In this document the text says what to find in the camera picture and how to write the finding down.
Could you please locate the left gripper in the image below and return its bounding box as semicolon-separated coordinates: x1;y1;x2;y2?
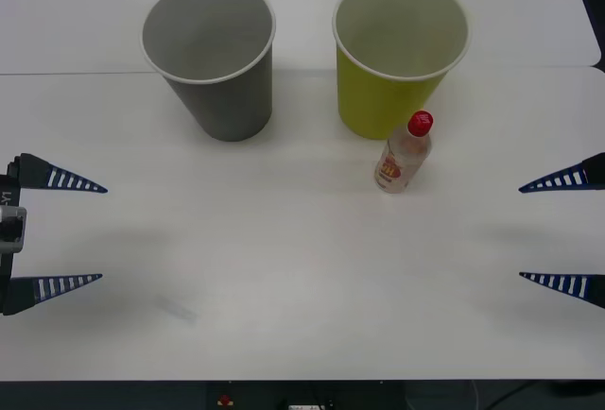
0;153;109;316

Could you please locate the yellow-green plastic waste bin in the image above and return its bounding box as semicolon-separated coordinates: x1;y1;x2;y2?
331;0;472;141

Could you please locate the grey plastic waste bin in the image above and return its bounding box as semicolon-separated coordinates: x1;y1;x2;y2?
140;0;277;143

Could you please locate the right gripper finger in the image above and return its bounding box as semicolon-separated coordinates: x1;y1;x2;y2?
517;151;605;194
518;271;605;310

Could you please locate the clear bottle with red cap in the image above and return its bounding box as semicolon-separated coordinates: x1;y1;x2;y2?
374;111;436;195

